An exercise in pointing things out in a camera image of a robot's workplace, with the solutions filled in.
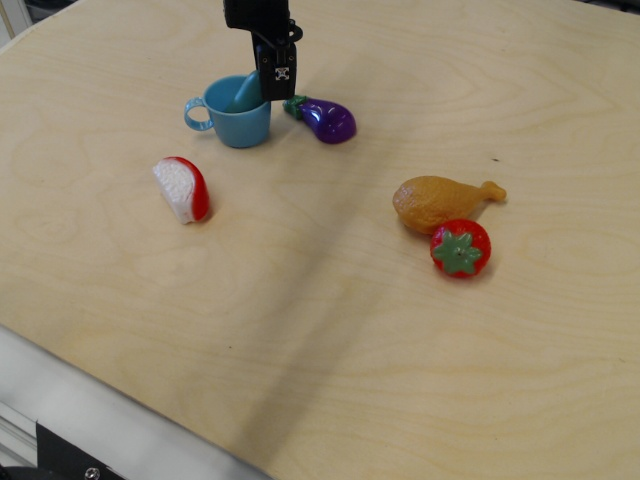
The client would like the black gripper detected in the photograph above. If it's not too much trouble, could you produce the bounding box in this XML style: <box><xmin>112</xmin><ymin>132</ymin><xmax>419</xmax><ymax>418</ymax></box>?
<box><xmin>223</xmin><ymin>0</ymin><xmax>303</xmax><ymax>101</ymax></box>

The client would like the red white sushi toy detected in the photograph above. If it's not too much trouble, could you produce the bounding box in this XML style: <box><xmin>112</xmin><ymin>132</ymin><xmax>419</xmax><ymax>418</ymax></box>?
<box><xmin>152</xmin><ymin>156</ymin><xmax>210</xmax><ymax>224</ymax></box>

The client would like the purple toy eggplant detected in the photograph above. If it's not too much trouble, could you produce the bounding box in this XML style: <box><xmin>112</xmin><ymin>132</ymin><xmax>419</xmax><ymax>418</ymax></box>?
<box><xmin>283</xmin><ymin>95</ymin><xmax>357</xmax><ymax>144</ymax></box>

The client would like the red toy strawberry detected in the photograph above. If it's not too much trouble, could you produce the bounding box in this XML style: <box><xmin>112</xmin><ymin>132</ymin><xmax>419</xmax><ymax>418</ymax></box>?
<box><xmin>430</xmin><ymin>219</ymin><xmax>492</xmax><ymax>278</ymax></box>

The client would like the teal toy cucumber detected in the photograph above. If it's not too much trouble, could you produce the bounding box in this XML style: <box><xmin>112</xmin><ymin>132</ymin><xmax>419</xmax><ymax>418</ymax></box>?
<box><xmin>225</xmin><ymin>70</ymin><xmax>264</xmax><ymax>113</ymax></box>

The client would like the blue plastic cup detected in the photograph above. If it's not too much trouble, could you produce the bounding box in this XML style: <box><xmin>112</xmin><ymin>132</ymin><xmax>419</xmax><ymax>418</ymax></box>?
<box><xmin>183</xmin><ymin>75</ymin><xmax>271</xmax><ymax>148</ymax></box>

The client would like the black metal bracket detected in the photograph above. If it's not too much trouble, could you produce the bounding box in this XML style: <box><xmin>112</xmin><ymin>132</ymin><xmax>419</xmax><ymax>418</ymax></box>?
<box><xmin>36</xmin><ymin>423</ymin><xmax>124</xmax><ymax>480</ymax></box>

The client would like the orange toy chicken drumstick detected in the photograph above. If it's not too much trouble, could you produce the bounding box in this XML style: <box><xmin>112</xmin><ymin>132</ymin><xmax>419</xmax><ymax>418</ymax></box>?
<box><xmin>392</xmin><ymin>176</ymin><xmax>507</xmax><ymax>234</ymax></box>

